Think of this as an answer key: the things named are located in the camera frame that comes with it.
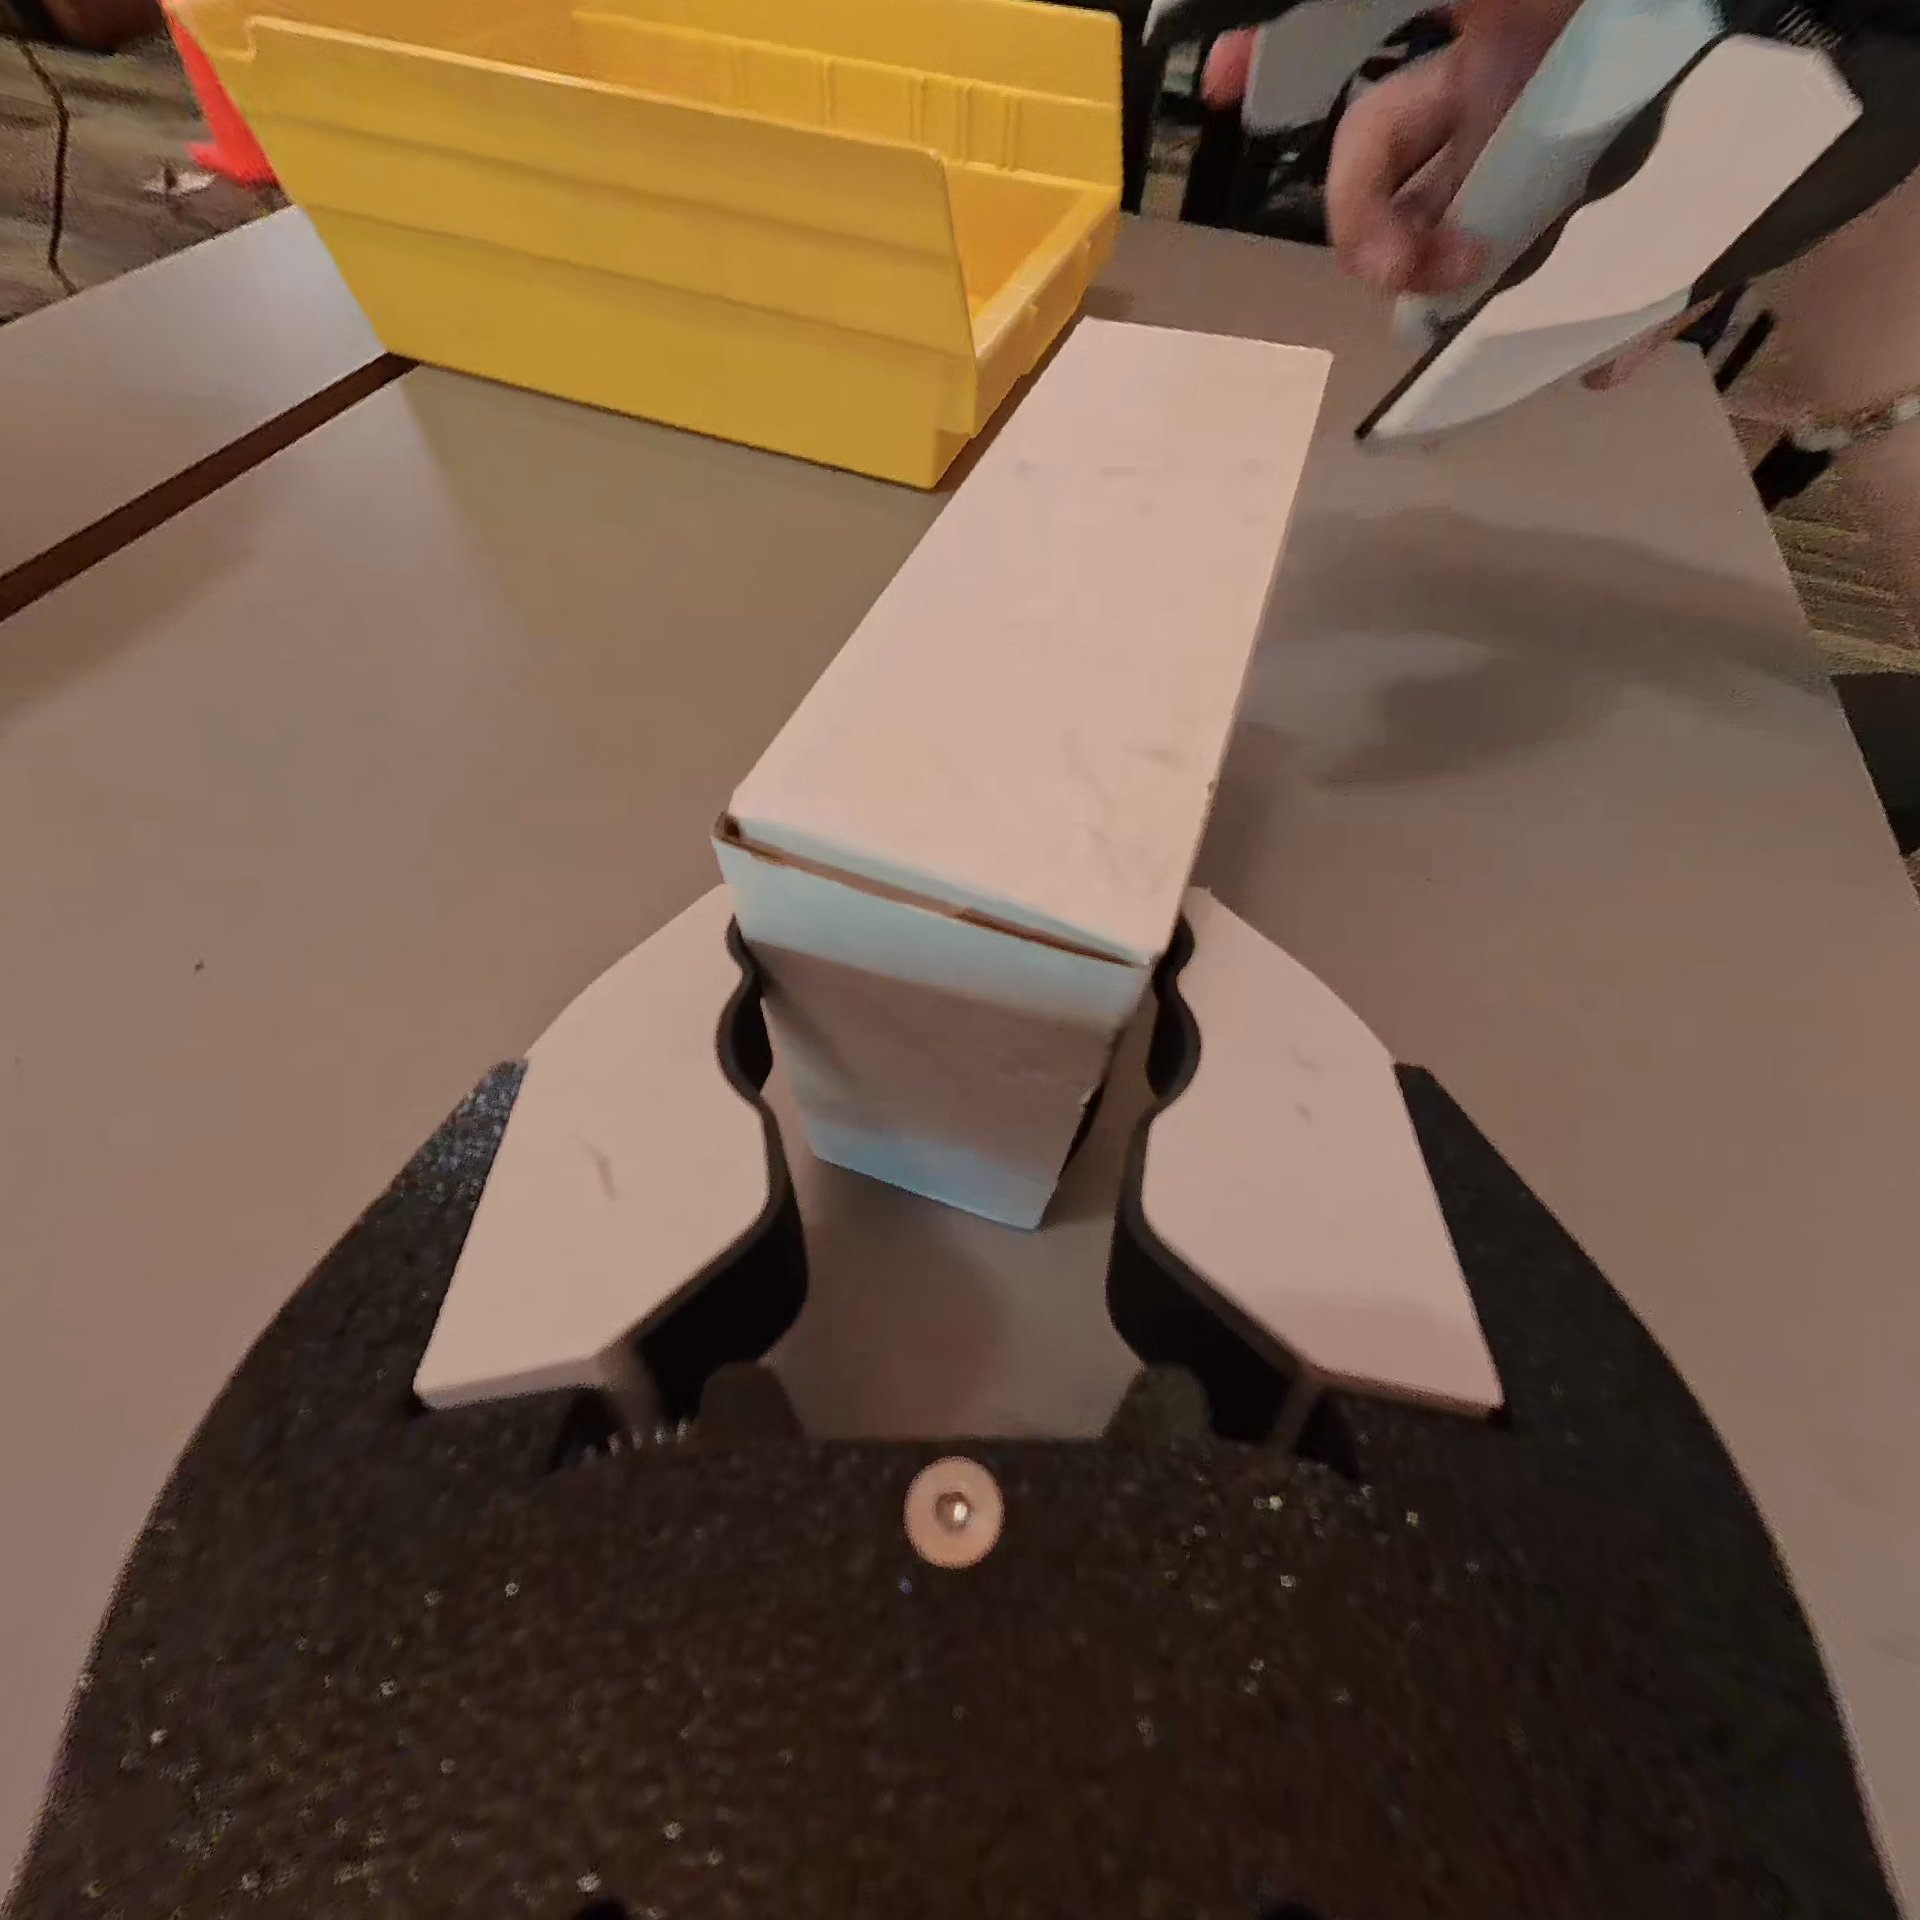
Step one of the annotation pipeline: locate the orange traffic cone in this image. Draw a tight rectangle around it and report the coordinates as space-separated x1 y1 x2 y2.
163 0 287 192

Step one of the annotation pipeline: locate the person's right forearm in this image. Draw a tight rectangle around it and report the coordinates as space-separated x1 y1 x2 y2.
1590 195 1920 452

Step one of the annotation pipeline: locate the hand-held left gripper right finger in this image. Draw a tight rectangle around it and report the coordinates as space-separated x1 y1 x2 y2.
1111 887 1506 1444

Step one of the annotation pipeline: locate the yellow plastic bin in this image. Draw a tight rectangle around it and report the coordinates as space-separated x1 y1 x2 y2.
181 0 1124 491

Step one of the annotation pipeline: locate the white table with brown edge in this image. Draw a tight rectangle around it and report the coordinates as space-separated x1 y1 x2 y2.
0 210 415 619

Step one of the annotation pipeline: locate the person's right hand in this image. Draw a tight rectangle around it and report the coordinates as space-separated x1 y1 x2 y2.
1327 0 1566 296

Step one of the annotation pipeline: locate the white cardboard box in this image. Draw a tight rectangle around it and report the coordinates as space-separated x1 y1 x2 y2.
710 316 1336 1232

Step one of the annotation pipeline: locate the beaded bracelet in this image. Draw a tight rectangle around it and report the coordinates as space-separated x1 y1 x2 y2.
1792 394 1920 455

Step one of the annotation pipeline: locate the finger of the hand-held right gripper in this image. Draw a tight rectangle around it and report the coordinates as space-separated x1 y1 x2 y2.
1352 32 1866 449
1392 0 1727 345

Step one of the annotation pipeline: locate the black cable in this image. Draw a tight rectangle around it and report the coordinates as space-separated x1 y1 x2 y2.
12 29 79 298

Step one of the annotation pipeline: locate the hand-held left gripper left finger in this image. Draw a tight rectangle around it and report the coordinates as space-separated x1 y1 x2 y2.
412 882 812 1425

